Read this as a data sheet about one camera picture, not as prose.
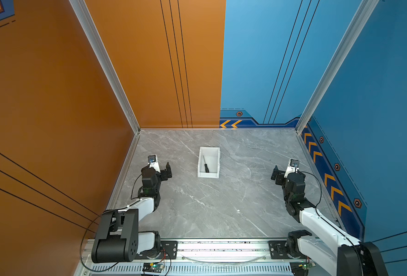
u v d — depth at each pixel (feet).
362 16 2.34
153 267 2.32
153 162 2.50
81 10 2.28
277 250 2.38
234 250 2.48
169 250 2.41
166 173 2.66
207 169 3.24
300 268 2.31
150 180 2.20
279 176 2.52
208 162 3.39
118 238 1.39
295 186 2.06
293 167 2.33
